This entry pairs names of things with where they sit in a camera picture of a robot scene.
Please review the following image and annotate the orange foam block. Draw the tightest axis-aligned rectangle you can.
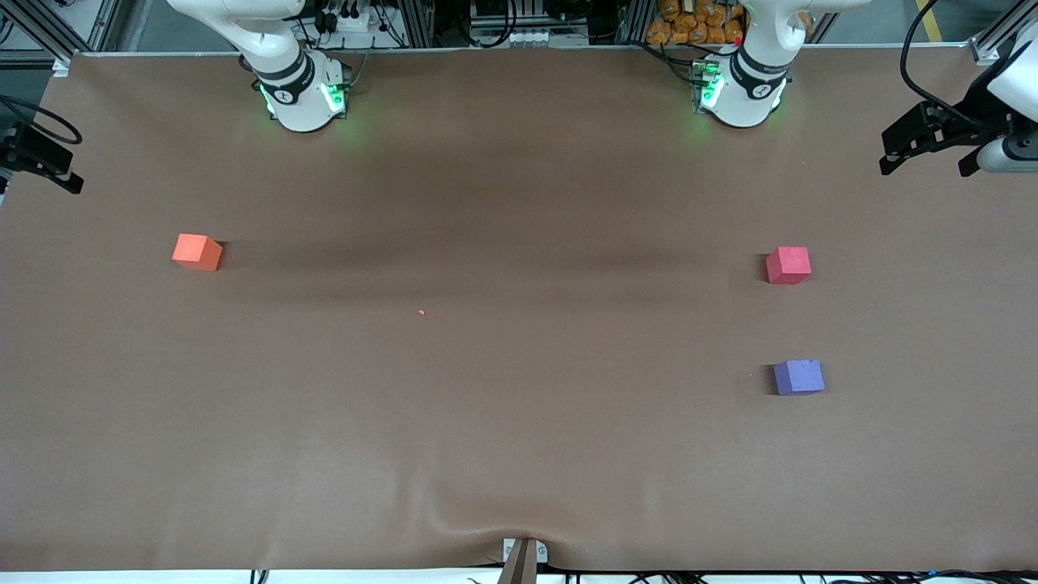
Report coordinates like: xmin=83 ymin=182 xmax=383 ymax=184
xmin=172 ymin=234 xmax=224 ymax=272

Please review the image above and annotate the red foam block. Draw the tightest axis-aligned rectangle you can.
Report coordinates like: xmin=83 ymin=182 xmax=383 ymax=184
xmin=766 ymin=247 xmax=812 ymax=286

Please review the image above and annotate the pile of orange objects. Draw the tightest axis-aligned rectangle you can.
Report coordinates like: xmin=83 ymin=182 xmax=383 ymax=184
xmin=646 ymin=0 xmax=745 ymax=46

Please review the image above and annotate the purple foam block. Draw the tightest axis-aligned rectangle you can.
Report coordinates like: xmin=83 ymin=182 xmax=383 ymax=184
xmin=773 ymin=359 xmax=826 ymax=397

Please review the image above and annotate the white power strip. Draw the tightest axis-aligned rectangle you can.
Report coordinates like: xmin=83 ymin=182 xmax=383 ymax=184
xmin=327 ymin=10 xmax=384 ymax=35

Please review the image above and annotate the brown table mat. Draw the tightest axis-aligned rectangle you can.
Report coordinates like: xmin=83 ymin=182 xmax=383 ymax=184
xmin=0 ymin=45 xmax=1038 ymax=573

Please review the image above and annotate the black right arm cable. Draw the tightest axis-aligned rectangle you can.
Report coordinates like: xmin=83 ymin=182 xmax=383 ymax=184
xmin=0 ymin=95 xmax=84 ymax=146

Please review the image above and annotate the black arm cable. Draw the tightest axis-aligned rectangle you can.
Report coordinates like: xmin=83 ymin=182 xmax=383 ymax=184
xmin=0 ymin=95 xmax=84 ymax=146
xmin=899 ymin=0 xmax=978 ymax=124

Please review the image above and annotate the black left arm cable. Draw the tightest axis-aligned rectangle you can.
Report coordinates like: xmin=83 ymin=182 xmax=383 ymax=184
xmin=899 ymin=0 xmax=978 ymax=124

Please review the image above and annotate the aluminium frame profile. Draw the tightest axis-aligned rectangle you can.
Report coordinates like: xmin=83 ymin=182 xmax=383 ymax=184
xmin=0 ymin=0 xmax=122 ymax=66
xmin=396 ymin=0 xmax=435 ymax=48
xmin=618 ymin=0 xmax=656 ymax=43
xmin=969 ymin=10 xmax=1038 ymax=66

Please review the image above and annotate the metal mount bracket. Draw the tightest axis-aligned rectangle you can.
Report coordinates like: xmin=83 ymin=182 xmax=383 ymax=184
xmin=498 ymin=538 xmax=549 ymax=584

